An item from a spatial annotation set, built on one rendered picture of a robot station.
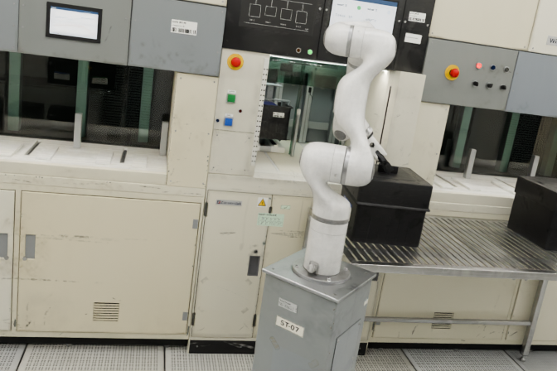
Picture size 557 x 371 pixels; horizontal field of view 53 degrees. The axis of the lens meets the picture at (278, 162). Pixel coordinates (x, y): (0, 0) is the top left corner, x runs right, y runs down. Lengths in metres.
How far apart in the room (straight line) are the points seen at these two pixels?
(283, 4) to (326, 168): 0.88
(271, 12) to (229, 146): 0.58
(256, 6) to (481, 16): 1.00
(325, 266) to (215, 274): 0.88
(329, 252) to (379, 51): 0.64
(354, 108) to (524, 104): 1.27
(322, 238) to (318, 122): 1.70
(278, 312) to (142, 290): 0.91
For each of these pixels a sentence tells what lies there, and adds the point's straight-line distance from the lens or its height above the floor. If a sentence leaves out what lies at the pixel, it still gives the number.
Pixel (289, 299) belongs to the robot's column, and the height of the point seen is 0.69.
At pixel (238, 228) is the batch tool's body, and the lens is 2.51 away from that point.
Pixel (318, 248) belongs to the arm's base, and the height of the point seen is 0.86.
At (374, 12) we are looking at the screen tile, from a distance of 2.47.
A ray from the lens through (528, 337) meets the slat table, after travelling 3.30.
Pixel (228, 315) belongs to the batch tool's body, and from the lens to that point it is 2.69.
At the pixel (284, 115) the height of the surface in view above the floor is 1.07.
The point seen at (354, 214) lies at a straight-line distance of 2.17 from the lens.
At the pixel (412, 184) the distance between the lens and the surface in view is 2.17.
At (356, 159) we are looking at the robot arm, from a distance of 1.71.
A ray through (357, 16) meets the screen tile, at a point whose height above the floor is 1.60.
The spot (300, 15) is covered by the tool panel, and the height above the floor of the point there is 1.57.
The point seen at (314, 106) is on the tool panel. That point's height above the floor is 1.09.
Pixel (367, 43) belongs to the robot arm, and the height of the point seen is 1.50.
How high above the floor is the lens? 1.51
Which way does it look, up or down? 13 degrees down
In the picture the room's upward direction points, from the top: 8 degrees clockwise
